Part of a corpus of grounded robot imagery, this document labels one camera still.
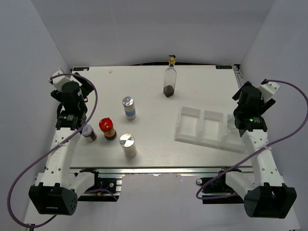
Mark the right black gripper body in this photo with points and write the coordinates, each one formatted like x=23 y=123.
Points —
x=263 y=108

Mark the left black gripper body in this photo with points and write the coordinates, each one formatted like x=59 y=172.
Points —
x=86 y=89

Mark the clear glass bottle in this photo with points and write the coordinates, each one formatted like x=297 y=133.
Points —
x=231 y=123

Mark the blue label silver cap shaker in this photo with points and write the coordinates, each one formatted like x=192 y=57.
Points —
x=129 y=108

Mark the glass bottle with dark sauce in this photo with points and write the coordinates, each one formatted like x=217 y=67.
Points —
x=170 y=77

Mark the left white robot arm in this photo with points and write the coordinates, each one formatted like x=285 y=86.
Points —
x=57 y=192

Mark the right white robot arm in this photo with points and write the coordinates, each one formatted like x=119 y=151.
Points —
x=268 y=196

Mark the small brown spice jar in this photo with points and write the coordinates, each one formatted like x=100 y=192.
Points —
x=88 y=133

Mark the red lid sauce jar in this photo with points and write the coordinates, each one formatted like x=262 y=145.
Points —
x=107 y=127

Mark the white three-slot organizer tray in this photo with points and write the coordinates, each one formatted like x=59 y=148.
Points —
x=207 y=128

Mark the left blue corner sticker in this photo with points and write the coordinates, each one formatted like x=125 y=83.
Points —
x=76 y=69

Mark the blue corner sticker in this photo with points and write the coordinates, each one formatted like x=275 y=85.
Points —
x=223 y=67
x=76 y=69

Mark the right blue corner sticker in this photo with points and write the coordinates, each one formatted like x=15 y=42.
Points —
x=223 y=67

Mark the white silver cap shaker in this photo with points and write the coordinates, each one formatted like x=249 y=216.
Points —
x=127 y=142

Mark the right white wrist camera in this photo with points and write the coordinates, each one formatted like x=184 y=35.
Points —
x=268 y=89

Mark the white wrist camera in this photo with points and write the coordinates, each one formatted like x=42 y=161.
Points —
x=59 y=78
x=268 y=89

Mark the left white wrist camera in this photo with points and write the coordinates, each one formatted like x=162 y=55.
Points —
x=59 y=78

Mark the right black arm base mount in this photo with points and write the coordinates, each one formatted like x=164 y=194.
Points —
x=219 y=188

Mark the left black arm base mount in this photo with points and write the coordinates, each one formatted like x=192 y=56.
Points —
x=106 y=187

